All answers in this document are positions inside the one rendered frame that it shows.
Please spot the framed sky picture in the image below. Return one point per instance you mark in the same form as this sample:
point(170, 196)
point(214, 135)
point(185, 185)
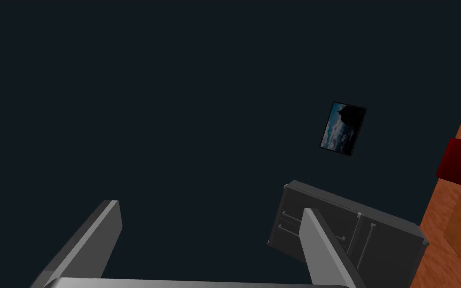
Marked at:
point(342, 128)

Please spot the dark grey cabinet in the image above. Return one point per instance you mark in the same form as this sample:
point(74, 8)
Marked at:
point(386, 248)

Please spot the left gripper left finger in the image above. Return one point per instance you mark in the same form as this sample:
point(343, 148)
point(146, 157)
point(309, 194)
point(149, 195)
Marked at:
point(90, 244)

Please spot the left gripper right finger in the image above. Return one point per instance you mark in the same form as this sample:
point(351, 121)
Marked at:
point(326, 252)

